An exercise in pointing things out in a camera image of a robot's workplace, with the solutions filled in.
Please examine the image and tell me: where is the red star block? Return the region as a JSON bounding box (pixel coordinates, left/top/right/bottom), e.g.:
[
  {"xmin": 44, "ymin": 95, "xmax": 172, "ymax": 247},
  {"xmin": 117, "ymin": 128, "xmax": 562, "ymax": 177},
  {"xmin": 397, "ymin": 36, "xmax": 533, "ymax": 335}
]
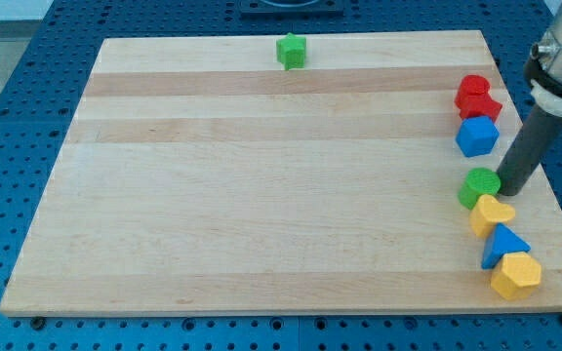
[{"xmin": 459, "ymin": 95, "xmax": 502, "ymax": 123}]

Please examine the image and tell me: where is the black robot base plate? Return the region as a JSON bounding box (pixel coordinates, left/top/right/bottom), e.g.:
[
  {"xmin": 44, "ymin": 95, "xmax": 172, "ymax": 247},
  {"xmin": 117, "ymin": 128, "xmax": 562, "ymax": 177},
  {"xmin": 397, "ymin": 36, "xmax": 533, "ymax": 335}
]
[{"xmin": 237, "ymin": 0, "xmax": 345, "ymax": 17}]

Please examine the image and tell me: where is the yellow hexagon block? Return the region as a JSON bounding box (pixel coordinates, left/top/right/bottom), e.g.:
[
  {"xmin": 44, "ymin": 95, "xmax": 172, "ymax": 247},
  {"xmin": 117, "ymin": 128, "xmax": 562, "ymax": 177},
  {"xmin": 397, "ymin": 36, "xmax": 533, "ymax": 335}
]
[{"xmin": 490, "ymin": 252, "xmax": 542, "ymax": 300}]

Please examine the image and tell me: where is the yellow heart block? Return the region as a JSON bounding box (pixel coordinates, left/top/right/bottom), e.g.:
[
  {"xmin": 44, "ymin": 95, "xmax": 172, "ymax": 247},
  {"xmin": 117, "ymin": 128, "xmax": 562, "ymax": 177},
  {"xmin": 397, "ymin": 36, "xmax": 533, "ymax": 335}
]
[{"xmin": 469, "ymin": 194, "xmax": 516, "ymax": 239}]

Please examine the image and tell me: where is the green star block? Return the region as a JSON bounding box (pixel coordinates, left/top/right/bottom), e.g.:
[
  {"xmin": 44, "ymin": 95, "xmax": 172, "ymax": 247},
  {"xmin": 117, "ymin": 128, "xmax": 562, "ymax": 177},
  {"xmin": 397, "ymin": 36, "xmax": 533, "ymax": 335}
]
[{"xmin": 276, "ymin": 33, "xmax": 306, "ymax": 70}]

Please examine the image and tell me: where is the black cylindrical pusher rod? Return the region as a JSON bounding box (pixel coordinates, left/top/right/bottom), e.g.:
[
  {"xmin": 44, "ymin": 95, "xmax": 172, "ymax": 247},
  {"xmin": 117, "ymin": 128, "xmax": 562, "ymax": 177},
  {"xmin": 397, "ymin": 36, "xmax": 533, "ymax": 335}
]
[{"xmin": 496, "ymin": 104, "xmax": 562, "ymax": 196}]

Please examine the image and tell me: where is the blue cube block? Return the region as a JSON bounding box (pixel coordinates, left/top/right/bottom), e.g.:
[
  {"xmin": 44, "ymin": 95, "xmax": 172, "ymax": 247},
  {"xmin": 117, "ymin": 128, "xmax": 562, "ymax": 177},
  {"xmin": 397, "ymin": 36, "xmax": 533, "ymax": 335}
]
[{"xmin": 456, "ymin": 116, "xmax": 500, "ymax": 158}]

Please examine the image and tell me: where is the wooden board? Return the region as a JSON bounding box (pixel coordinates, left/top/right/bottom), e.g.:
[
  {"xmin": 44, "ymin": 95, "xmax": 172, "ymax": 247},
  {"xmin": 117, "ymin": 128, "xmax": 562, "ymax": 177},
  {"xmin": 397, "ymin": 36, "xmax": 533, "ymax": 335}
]
[{"xmin": 0, "ymin": 30, "xmax": 562, "ymax": 317}]

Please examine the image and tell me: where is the green circle block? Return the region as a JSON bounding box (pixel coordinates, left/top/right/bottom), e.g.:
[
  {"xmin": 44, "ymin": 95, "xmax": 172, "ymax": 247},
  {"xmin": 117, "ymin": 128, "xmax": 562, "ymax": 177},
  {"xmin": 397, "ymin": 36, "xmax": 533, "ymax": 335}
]
[{"xmin": 458, "ymin": 168, "xmax": 502, "ymax": 210}]

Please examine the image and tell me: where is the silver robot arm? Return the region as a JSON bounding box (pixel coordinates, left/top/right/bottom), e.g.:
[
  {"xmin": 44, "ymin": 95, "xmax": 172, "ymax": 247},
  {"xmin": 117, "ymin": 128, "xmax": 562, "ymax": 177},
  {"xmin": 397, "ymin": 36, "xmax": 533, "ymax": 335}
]
[{"xmin": 497, "ymin": 2, "xmax": 562, "ymax": 196}]

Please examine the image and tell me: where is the blue triangle block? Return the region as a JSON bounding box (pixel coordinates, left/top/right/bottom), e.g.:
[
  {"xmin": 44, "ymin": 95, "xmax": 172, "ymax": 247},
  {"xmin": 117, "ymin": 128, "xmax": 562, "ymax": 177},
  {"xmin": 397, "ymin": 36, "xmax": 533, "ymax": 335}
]
[{"xmin": 481, "ymin": 223, "xmax": 531, "ymax": 270}]

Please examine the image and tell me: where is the red circle block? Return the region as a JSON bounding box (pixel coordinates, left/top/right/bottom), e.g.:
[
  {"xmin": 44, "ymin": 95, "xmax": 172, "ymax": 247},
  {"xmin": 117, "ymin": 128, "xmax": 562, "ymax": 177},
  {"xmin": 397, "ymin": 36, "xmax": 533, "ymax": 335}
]
[{"xmin": 454, "ymin": 74, "xmax": 491, "ymax": 108}]

